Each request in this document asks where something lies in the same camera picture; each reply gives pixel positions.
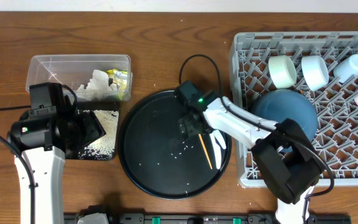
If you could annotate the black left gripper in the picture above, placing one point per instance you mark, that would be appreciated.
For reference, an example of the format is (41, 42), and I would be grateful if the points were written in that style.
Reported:
(96, 130)

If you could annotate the dark blue plate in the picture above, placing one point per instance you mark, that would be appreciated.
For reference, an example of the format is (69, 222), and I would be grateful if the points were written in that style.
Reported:
(283, 104)

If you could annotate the round black tray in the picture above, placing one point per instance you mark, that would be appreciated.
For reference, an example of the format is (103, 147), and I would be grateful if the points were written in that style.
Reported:
(158, 159)

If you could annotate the yellow green snack wrapper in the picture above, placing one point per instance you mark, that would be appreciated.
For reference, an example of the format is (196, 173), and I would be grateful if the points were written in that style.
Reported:
(118, 82)

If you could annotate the white rice heap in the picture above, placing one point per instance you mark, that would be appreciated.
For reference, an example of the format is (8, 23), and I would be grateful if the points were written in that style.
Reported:
(103, 149)

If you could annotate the light blue bowl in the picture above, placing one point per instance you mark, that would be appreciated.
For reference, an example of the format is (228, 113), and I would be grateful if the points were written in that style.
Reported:
(315, 72)

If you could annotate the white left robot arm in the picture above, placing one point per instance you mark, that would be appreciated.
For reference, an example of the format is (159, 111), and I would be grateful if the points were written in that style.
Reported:
(42, 142)

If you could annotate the clear plastic waste bin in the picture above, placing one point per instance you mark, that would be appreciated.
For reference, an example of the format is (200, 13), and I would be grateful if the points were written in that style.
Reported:
(74, 70)

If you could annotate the white tissue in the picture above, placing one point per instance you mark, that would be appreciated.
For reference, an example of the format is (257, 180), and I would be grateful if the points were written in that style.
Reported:
(98, 87)

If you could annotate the black rail with green clips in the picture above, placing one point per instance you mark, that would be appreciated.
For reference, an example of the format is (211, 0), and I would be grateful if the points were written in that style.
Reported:
(139, 218)

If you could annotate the light green bowl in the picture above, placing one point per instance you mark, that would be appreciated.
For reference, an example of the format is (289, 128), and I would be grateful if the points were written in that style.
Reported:
(282, 71)

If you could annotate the white plastic spoon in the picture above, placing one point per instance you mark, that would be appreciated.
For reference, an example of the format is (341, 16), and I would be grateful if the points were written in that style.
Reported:
(219, 137)

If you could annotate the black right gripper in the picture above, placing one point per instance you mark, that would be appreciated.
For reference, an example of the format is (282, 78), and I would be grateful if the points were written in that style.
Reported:
(187, 127)

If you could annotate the light blue cup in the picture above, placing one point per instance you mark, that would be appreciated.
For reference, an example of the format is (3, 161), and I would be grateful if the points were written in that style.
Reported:
(347, 69)

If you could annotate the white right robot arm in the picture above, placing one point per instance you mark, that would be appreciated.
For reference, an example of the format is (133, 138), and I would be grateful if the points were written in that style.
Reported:
(289, 164)

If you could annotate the grey dishwasher rack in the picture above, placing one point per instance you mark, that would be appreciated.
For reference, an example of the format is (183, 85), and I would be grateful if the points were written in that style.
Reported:
(336, 139)

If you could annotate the black square waste bin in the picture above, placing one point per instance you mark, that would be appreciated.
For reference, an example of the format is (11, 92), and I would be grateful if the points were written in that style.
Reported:
(108, 105)

